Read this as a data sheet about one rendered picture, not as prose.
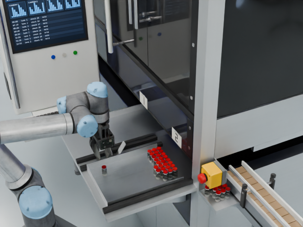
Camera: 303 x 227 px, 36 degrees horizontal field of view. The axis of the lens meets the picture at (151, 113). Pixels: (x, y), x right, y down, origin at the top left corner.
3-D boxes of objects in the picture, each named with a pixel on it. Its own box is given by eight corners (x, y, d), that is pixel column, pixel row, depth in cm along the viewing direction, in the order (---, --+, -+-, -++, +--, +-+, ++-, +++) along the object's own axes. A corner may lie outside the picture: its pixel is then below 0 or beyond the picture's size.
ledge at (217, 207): (227, 183, 198) (227, 180, 197) (245, 203, 189) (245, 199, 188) (199, 194, 194) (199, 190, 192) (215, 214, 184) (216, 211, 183)
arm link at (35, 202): (28, 238, 172) (21, 211, 164) (20, 214, 182) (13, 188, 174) (59, 226, 176) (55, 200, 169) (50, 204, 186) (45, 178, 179)
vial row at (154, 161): (151, 156, 211) (150, 148, 209) (168, 180, 198) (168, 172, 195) (146, 157, 210) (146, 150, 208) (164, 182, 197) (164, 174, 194)
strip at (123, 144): (124, 150, 216) (123, 140, 212) (126, 154, 213) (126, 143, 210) (95, 159, 210) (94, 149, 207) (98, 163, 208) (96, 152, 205)
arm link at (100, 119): (86, 107, 183) (106, 102, 185) (88, 117, 185) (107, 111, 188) (93, 117, 177) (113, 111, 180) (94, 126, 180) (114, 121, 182)
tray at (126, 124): (147, 107, 246) (147, 102, 244) (170, 133, 226) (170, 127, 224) (86, 124, 234) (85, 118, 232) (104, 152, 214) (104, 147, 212)
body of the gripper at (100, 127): (98, 152, 185) (95, 128, 178) (90, 141, 192) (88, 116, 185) (116, 147, 188) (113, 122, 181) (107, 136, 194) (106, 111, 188)
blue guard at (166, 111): (59, 6, 338) (56, -18, 328) (193, 158, 191) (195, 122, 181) (59, 7, 338) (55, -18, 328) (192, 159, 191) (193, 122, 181)
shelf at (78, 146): (144, 106, 251) (143, 102, 250) (213, 185, 198) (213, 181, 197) (57, 129, 234) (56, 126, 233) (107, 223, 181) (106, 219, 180)
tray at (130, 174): (157, 149, 216) (156, 143, 214) (183, 183, 196) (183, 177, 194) (87, 170, 204) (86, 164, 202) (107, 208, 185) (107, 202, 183)
